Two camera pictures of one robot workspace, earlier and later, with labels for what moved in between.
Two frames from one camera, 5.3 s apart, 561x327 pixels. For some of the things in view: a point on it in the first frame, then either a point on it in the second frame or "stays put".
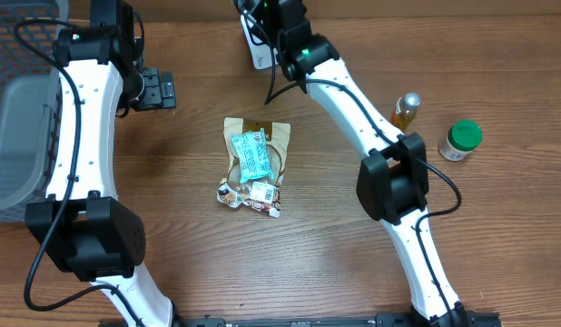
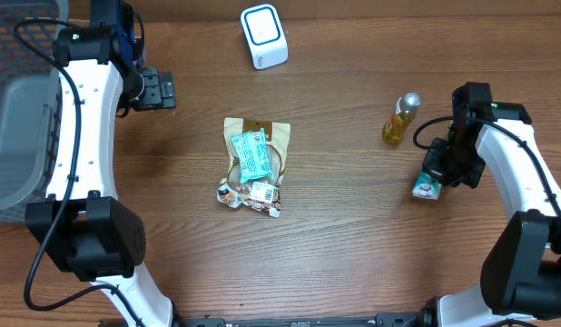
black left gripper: x=162 y=94 stays put
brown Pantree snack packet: x=278 y=140 stays put
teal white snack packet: x=252 y=154 stays put
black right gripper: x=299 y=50 -> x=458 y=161
